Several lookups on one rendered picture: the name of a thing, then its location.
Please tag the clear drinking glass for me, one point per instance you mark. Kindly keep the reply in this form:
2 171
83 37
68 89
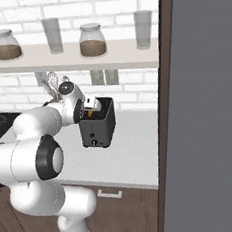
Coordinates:
144 30
53 35

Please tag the brown cupboard side panel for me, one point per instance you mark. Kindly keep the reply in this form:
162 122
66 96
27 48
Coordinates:
161 100

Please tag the orange bread slice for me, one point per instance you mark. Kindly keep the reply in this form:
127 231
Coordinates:
89 113

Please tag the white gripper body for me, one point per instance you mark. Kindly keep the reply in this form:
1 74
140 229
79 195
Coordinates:
95 106

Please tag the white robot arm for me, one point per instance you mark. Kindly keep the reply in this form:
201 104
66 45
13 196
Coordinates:
32 163

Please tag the black toaster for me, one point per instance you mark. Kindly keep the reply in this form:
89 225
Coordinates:
99 128

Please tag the brown drawer front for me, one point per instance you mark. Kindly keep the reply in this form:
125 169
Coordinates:
121 218

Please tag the brown cupboard door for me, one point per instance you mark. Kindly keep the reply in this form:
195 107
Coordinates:
18 228

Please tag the grey fridge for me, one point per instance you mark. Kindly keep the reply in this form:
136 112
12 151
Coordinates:
204 112

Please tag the glass jar with brown contents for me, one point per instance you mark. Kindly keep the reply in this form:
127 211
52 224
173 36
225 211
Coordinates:
7 46
92 41

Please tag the metal whisk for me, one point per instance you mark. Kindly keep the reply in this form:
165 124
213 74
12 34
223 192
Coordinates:
53 81

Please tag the pale wall shelf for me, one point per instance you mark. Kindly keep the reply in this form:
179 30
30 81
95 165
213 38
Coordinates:
69 60

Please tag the grey wall socket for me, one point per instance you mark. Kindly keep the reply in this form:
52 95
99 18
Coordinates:
40 79
97 77
112 77

